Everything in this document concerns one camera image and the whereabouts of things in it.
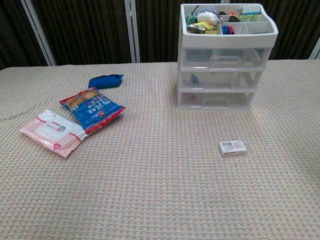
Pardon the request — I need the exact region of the small white printed box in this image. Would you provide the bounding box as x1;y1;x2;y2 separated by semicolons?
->
218;140;248;157

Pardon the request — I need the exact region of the clear drawer holding blue clip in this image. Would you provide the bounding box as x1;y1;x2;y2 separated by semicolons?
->
181;70;263;90

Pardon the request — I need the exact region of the white and teal box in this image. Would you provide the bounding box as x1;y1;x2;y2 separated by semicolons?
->
241;5;261;16

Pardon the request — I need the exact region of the blue clip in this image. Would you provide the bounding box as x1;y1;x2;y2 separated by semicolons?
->
188;73;201;85

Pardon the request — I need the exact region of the beige woven tablecloth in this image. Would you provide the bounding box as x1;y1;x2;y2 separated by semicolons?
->
0;59;320;240

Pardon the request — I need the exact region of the blue biscuit bag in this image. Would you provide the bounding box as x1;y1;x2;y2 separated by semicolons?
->
59;86;126;135

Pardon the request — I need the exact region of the small dark blue snack packet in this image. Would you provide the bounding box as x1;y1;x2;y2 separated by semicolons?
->
88;74;124;90

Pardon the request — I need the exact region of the shiny foil candy packet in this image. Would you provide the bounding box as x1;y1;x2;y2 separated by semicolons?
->
186;24;206;34

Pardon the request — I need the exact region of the yellow packet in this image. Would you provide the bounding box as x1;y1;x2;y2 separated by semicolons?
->
192;21;216;31

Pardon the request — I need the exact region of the green circuit board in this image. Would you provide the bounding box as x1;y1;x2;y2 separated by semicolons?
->
185;13;198;25

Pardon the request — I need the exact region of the pink wet wipes pack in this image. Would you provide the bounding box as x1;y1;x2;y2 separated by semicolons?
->
19;109;88;158

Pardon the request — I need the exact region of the blue binder clips bundle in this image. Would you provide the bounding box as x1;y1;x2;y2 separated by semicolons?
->
221;24;236;35

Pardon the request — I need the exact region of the white soft pouch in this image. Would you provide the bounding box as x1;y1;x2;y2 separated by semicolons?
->
196;11;220;25

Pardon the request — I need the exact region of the dark pleated curtain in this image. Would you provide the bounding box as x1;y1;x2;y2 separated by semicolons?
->
0;0;320;71

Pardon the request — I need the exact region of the green patterned packet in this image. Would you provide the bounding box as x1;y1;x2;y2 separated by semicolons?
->
237;14;261;23

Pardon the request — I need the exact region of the clear drawer with curved handle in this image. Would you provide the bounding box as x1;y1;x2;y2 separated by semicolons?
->
183;46;272;69

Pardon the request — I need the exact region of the white metal frame post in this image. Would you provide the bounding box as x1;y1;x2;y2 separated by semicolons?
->
124;0;141;63
21;0;56;67
308;37;320;60

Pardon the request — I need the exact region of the white plastic drawer organizer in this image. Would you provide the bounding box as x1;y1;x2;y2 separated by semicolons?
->
176;3;279;111

